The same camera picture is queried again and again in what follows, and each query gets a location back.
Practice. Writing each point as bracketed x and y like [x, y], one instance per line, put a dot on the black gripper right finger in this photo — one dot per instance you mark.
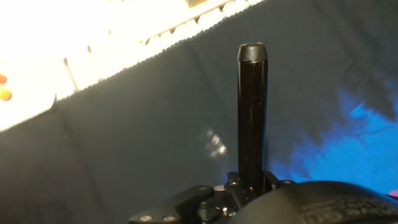
[272, 180]

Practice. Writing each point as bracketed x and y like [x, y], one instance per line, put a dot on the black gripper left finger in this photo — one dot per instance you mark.
[192, 205]

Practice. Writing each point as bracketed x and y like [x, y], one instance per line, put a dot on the small yellow pool ball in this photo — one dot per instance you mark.
[4, 94]

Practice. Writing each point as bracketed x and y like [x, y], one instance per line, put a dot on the small orange pool ball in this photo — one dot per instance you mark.
[2, 79]

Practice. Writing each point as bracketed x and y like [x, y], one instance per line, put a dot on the blue black printed cloth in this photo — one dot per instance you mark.
[140, 140]

